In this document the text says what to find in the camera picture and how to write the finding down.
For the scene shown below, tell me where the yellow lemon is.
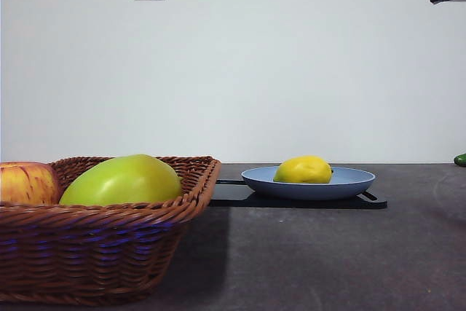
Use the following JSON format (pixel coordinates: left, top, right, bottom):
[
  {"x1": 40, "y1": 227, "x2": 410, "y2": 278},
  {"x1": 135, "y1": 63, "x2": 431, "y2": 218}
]
[{"x1": 272, "y1": 155, "x2": 333, "y2": 184}]

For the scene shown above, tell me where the blue plate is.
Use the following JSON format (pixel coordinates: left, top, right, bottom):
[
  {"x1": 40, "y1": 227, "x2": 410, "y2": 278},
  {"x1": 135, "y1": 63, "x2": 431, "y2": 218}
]
[{"x1": 240, "y1": 165, "x2": 376, "y2": 202}]

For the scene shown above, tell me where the brown wicker basket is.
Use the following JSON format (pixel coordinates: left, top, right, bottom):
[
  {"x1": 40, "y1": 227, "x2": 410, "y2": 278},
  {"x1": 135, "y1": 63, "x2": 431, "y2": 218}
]
[{"x1": 0, "y1": 155, "x2": 222, "y2": 307}]

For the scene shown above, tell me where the black flat tray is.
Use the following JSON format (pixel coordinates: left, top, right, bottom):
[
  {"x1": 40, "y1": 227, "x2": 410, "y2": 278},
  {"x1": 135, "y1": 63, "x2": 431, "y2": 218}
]
[{"x1": 209, "y1": 178, "x2": 388, "y2": 210}]

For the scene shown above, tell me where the green mango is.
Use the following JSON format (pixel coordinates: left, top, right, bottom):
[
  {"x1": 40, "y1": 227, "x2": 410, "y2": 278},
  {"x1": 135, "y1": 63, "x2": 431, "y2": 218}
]
[{"x1": 58, "y1": 154, "x2": 183, "y2": 207}]

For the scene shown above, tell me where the red yellow apple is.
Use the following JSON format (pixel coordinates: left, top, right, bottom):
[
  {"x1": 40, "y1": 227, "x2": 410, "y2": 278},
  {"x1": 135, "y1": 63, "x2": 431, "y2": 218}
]
[{"x1": 0, "y1": 161, "x2": 61, "y2": 205}]

